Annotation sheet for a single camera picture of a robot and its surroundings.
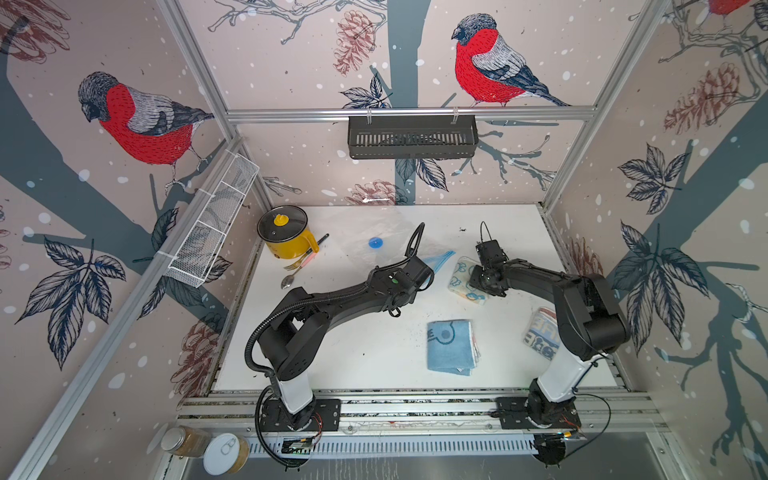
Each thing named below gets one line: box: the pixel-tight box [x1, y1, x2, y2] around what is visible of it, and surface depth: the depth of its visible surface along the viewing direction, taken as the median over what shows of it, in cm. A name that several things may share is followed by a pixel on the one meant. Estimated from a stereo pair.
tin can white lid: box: [203, 432, 250, 476], surface depth 66 cm
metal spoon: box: [281, 266, 303, 290], surface depth 102 cm
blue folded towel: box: [426, 320, 481, 376], surface depth 85 cm
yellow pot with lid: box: [257, 205, 320, 259], surface depth 103 cm
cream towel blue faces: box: [447, 256, 489, 306], surface depth 97 cm
